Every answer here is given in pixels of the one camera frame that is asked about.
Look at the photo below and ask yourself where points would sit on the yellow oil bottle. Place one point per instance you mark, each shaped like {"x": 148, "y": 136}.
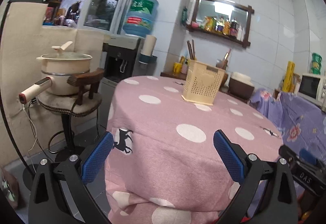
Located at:
{"x": 226, "y": 28}

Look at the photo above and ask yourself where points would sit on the cream brown rice cooker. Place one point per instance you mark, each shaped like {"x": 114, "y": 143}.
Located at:
{"x": 240, "y": 86}

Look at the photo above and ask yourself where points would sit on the yellow mug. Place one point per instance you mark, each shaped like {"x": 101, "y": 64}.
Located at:
{"x": 177, "y": 67}

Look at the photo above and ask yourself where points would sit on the cream electric cooking pot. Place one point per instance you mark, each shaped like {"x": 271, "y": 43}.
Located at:
{"x": 56, "y": 68}

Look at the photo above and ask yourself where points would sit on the paper cup stack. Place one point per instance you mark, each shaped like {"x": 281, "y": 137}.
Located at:
{"x": 149, "y": 45}

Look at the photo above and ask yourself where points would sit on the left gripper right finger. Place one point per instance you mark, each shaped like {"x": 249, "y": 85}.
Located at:
{"x": 278, "y": 203}

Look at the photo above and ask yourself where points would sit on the blue water jug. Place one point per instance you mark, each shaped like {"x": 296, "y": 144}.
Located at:
{"x": 140, "y": 17}

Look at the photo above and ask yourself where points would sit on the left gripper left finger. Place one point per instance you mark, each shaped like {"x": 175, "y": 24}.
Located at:
{"x": 48, "y": 203}

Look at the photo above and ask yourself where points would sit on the brown wooden chopstick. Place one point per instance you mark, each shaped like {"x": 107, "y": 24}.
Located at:
{"x": 193, "y": 49}
{"x": 190, "y": 50}
{"x": 225, "y": 60}

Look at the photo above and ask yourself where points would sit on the pink polka dot tablecloth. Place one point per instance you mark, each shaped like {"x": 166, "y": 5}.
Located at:
{"x": 164, "y": 167}

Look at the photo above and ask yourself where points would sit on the yellow roll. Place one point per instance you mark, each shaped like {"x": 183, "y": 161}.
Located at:
{"x": 288, "y": 80}

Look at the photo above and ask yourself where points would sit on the wooden wall shelf frame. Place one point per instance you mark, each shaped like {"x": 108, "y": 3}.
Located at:
{"x": 208, "y": 16}

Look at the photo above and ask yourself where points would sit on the purple floral cloth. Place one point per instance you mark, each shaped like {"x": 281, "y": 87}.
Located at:
{"x": 301, "y": 123}

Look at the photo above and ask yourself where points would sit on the cream plastic utensil holder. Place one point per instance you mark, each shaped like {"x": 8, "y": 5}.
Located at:
{"x": 202, "y": 83}

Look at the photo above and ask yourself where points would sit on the grey water dispenser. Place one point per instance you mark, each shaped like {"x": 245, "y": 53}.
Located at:
{"x": 121, "y": 59}

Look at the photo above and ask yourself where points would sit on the dark soy sauce bottle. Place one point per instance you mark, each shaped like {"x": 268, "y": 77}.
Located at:
{"x": 233, "y": 32}

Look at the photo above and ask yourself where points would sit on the dark wooden stool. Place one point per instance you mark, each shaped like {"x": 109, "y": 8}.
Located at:
{"x": 91, "y": 79}

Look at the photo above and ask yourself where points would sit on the white microwave oven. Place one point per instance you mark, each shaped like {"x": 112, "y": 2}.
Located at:
{"x": 312, "y": 88}

